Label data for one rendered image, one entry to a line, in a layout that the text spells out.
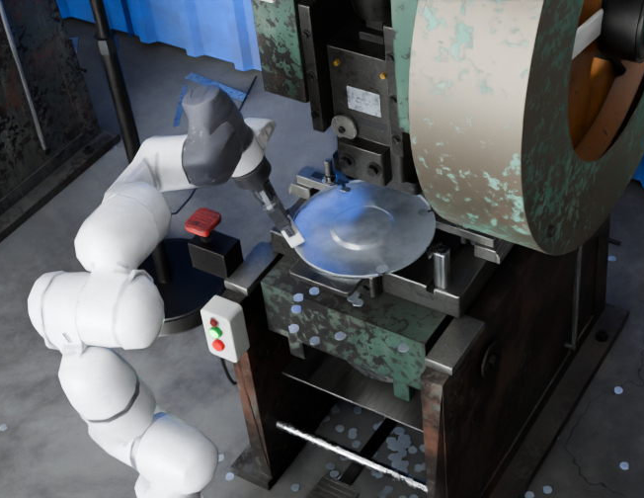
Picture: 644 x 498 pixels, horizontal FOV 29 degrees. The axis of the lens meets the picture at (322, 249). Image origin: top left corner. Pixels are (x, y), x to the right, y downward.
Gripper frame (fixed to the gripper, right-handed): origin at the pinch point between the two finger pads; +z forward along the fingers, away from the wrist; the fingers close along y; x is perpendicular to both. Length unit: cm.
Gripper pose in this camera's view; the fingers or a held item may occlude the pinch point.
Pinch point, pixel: (290, 231)
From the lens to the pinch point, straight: 243.2
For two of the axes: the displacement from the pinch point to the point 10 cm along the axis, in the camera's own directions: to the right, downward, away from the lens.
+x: 8.8, -4.7, -0.9
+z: 3.9, 6.2, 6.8
